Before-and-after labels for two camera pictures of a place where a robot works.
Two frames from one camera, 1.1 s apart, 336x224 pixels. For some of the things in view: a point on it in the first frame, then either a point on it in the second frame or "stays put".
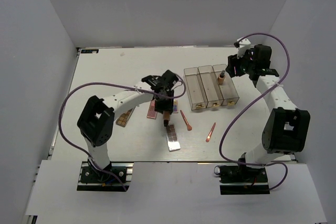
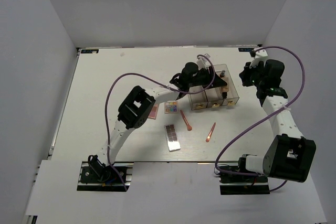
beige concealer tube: x=166 y=118 to x=224 y=89
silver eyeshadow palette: x=172 y=141 stays put
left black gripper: x=160 y=108 to x=209 y=76
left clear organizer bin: x=195 y=88 stays put
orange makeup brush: x=208 y=137 stays put
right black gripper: x=233 y=61 to x=244 y=74
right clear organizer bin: x=227 y=90 stays put
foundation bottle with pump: x=221 y=77 stays put
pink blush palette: x=151 y=113 stays put
